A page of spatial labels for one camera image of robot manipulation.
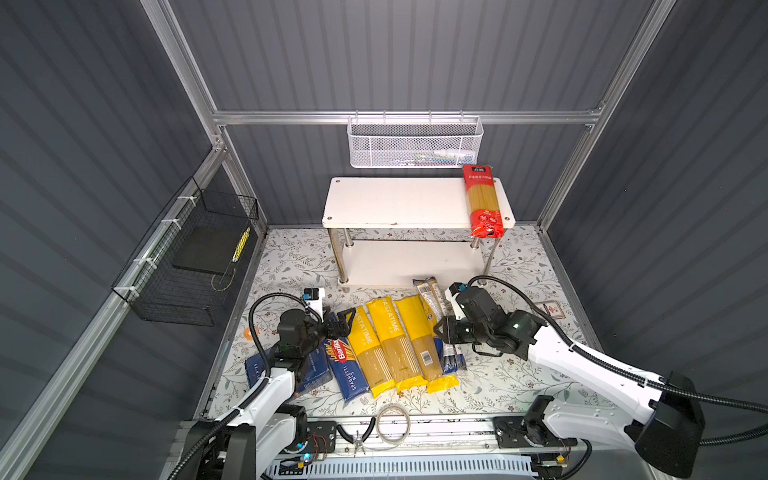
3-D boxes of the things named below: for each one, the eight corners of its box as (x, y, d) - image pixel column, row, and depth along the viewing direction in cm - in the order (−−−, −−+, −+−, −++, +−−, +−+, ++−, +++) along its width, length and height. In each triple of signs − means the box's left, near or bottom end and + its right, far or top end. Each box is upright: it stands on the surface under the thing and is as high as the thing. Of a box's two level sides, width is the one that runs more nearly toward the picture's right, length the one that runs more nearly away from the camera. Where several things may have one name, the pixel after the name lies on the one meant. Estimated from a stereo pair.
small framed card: (540, 318, 97) (543, 314, 95) (535, 304, 100) (537, 300, 98) (561, 318, 97) (564, 314, 95) (555, 304, 100) (558, 300, 98)
